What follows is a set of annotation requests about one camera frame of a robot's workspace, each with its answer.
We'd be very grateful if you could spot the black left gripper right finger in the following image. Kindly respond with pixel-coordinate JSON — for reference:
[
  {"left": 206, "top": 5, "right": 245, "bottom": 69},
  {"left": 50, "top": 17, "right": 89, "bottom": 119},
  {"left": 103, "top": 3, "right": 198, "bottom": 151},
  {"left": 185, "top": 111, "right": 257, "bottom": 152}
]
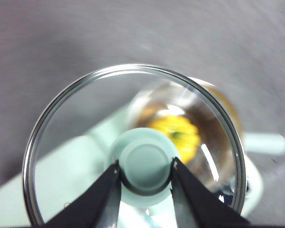
[{"left": 171, "top": 156, "right": 251, "bottom": 226}]

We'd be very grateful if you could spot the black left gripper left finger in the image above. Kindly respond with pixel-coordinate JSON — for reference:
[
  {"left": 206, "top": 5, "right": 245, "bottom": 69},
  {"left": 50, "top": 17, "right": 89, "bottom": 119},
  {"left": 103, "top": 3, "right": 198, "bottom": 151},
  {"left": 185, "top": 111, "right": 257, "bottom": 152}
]
[{"left": 45, "top": 159, "right": 122, "bottom": 226}]

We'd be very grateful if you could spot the glass lid with green knob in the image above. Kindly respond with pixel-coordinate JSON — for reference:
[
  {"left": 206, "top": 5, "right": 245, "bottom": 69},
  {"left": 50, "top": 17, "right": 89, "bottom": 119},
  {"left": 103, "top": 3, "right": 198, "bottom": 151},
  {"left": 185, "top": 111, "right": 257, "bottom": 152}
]
[{"left": 22, "top": 63, "right": 248, "bottom": 226}]

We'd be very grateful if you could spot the yellow pumpkin with green stem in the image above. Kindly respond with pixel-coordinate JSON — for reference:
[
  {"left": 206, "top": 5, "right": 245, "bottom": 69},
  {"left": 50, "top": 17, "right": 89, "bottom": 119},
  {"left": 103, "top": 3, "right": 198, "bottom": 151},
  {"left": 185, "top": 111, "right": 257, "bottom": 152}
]
[{"left": 147, "top": 115, "right": 201, "bottom": 165}]

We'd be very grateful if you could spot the green breakfast machine base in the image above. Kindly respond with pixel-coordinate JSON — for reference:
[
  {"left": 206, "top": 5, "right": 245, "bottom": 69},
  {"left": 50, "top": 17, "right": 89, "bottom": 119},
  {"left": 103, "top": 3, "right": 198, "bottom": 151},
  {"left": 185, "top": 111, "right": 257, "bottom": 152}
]
[{"left": 0, "top": 104, "right": 263, "bottom": 226}]

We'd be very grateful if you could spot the green pot with straight handle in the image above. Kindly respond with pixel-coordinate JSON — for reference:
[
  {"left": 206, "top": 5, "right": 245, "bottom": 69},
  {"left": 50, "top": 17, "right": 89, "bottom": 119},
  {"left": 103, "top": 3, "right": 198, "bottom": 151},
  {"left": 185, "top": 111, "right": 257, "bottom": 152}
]
[{"left": 128, "top": 76, "right": 285, "bottom": 193}]

